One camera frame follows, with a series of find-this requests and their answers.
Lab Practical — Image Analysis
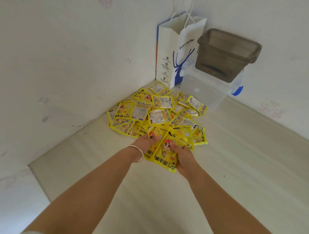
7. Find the person's right forearm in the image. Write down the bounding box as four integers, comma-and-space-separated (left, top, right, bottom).
186, 166, 272, 234

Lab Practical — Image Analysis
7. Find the light wooden table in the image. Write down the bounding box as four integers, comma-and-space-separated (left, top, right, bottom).
27, 79, 309, 234

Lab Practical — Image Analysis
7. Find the person's right hand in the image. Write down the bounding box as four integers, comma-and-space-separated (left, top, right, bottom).
169, 141, 197, 180

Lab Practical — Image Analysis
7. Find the silver bracelet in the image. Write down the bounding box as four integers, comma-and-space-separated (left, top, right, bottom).
125, 145, 145, 163

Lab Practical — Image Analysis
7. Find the white paper bag blue deer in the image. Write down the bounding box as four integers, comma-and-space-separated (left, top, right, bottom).
155, 11, 208, 90

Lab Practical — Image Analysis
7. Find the person's left forearm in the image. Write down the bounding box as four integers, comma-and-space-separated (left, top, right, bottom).
23, 146, 143, 234

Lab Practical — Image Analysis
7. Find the person's left hand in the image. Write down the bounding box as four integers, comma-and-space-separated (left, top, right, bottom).
131, 134, 160, 159

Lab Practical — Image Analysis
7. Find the grey translucent plastic box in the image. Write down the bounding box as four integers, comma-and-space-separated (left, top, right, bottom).
194, 28, 263, 83

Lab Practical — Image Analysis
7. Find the clear plastic storage box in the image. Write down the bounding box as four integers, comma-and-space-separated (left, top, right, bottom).
180, 64, 245, 110

